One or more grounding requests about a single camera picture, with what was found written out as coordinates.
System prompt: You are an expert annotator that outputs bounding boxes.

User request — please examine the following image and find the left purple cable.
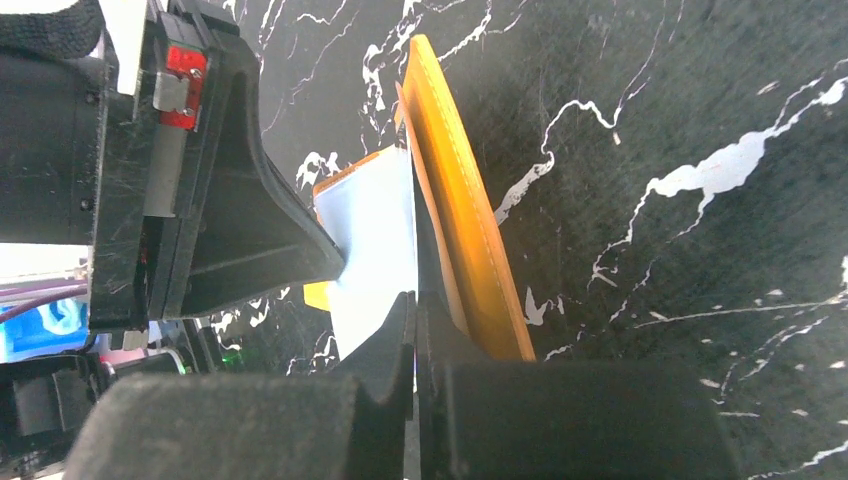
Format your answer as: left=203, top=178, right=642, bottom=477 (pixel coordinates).
left=0, top=281, right=91, bottom=326

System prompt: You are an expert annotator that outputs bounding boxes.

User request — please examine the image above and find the orange leather card holder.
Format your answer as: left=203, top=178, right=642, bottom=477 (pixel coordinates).
left=304, top=35, right=536, bottom=361

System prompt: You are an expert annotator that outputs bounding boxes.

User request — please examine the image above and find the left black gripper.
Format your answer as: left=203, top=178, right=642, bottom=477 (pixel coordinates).
left=1, top=1, right=162, bottom=458

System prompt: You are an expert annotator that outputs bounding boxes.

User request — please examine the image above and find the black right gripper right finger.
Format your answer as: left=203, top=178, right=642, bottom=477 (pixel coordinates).
left=416, top=292, right=739, bottom=479

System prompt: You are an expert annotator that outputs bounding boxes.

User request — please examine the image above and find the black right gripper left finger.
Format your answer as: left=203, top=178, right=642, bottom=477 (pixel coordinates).
left=64, top=292, right=416, bottom=479

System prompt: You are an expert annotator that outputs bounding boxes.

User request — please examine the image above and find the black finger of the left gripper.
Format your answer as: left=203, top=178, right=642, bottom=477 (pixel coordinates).
left=148, top=13, right=343, bottom=318

